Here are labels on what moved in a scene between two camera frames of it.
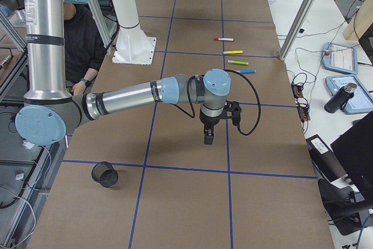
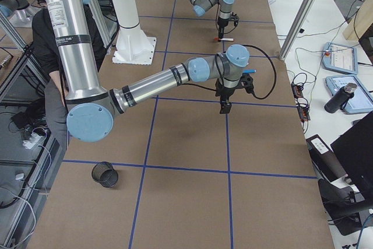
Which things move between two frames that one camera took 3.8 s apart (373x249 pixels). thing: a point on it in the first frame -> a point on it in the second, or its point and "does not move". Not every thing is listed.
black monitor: x=355 y=148 does not move
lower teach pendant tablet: x=362 y=101 does not move
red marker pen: x=223 y=39 does not move
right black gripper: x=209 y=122 -> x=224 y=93
